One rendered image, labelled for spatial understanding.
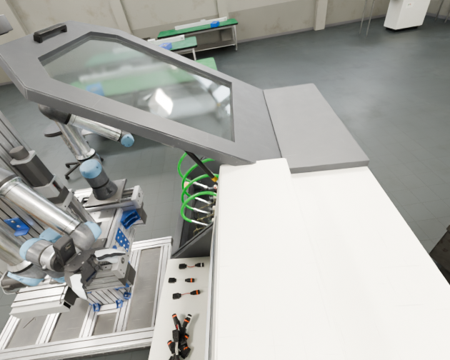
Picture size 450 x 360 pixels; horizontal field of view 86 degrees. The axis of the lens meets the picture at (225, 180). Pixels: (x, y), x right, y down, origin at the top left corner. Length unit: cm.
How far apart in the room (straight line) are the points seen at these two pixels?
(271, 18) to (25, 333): 928
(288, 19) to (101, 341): 937
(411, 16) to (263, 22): 405
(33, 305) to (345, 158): 156
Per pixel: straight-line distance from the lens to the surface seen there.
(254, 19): 941
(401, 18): 905
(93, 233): 108
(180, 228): 146
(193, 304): 118
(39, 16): 1040
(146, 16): 938
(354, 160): 93
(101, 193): 171
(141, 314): 215
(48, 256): 93
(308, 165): 88
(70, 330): 239
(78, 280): 82
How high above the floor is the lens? 205
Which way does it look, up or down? 41 degrees down
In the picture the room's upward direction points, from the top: 11 degrees counter-clockwise
